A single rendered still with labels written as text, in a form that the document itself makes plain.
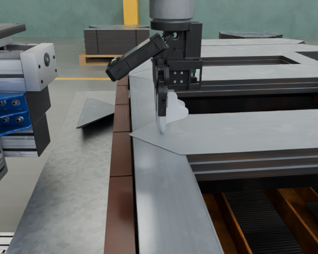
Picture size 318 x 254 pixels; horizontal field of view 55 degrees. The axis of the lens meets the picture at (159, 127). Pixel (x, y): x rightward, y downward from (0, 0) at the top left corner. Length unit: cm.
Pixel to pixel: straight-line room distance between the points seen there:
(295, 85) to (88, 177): 70
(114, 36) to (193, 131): 436
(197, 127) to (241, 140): 10
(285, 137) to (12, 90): 61
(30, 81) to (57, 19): 723
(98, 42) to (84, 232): 444
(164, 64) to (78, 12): 731
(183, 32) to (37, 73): 37
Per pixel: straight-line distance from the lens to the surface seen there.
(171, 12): 51
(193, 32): 54
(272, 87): 104
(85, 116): 108
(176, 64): 53
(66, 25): 794
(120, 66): 53
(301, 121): 73
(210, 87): 97
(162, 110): 55
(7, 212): 192
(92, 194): 76
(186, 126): 64
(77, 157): 91
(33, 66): 76
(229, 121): 68
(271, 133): 65
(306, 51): 163
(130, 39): 490
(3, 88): 81
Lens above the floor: 113
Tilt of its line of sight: 25 degrees down
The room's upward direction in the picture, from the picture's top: straight up
